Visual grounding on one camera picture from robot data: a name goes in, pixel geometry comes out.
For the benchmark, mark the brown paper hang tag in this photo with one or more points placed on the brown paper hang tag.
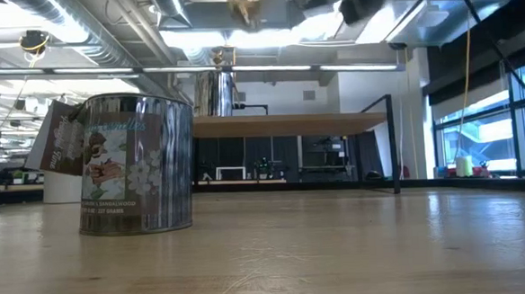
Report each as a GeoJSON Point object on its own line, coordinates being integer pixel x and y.
{"type": "Point", "coordinates": [60, 148]}

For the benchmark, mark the wooden shelf black metal legs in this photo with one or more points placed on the wooden shelf black metal legs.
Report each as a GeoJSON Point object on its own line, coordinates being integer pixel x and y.
{"type": "Point", "coordinates": [288, 125]}

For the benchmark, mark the long ceiling light bar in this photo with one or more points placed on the long ceiling light bar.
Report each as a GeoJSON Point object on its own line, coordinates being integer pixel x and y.
{"type": "Point", "coordinates": [182, 69]}

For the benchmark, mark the pale green spool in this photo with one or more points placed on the pale green spool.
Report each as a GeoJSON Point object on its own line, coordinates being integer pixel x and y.
{"type": "Point", "coordinates": [464, 167]}

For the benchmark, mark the red items on sill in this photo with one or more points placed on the red items on sill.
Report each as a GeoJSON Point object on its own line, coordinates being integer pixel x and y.
{"type": "Point", "coordinates": [481, 171]}

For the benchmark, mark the white round planter pot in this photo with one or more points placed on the white round planter pot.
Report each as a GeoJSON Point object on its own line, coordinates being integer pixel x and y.
{"type": "Point", "coordinates": [60, 189]}

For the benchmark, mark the rectangular silver air duct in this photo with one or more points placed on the rectangular silver air duct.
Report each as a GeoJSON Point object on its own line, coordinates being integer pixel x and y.
{"type": "Point", "coordinates": [400, 23]}

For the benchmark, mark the gray wall vent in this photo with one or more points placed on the gray wall vent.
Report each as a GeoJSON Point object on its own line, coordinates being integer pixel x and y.
{"type": "Point", "coordinates": [241, 97]}
{"type": "Point", "coordinates": [309, 95]}

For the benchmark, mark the black camera gantry frame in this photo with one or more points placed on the black camera gantry frame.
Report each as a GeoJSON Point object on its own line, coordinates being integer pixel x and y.
{"type": "Point", "coordinates": [253, 105]}

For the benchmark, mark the black window frame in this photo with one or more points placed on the black window frame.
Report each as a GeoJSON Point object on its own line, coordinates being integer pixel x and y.
{"type": "Point", "coordinates": [515, 129]}

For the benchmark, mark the small white frame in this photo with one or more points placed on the small white frame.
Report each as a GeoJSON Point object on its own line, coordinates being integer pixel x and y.
{"type": "Point", "coordinates": [230, 167]}

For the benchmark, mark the round silver ventilation duct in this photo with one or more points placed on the round silver ventilation duct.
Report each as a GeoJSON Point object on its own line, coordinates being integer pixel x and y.
{"type": "Point", "coordinates": [99, 43]}

